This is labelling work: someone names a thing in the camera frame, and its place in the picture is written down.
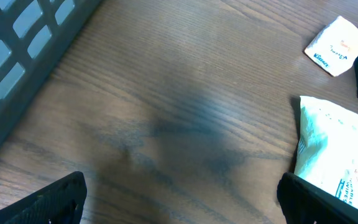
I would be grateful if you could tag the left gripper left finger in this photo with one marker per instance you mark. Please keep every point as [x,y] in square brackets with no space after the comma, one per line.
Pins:
[59,202]

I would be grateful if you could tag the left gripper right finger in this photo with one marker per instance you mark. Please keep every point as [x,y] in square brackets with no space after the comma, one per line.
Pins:
[303,203]

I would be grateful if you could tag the teal wet wipes pack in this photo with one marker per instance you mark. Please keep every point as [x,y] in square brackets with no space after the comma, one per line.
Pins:
[327,155]

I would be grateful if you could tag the small orange snack packet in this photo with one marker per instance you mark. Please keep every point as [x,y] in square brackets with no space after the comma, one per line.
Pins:
[335,48]

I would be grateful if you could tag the grey plastic basket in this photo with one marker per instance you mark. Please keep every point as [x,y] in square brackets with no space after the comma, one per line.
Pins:
[34,35]

